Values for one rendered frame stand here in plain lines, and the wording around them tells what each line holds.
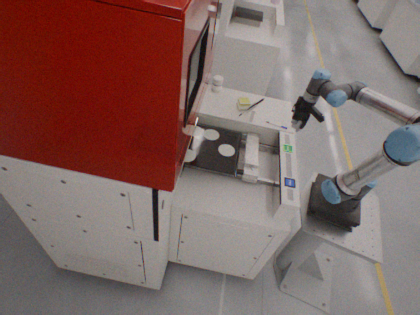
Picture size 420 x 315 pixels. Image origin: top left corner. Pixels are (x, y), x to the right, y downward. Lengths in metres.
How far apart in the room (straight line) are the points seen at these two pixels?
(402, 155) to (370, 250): 0.69
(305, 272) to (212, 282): 0.73
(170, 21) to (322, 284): 2.14
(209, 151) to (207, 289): 1.03
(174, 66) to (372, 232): 1.40
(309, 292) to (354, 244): 0.81
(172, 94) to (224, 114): 1.09
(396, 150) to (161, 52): 0.82
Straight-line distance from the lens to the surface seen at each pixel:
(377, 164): 1.17
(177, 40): 0.58
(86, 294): 2.13
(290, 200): 1.38
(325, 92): 1.30
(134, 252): 1.49
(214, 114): 1.70
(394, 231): 3.05
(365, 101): 1.33
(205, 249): 1.75
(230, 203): 1.43
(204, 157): 1.50
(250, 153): 1.62
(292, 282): 2.27
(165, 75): 0.63
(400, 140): 1.07
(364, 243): 1.63
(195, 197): 1.42
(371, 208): 1.81
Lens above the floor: 1.99
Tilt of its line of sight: 47 degrees down
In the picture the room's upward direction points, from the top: 12 degrees clockwise
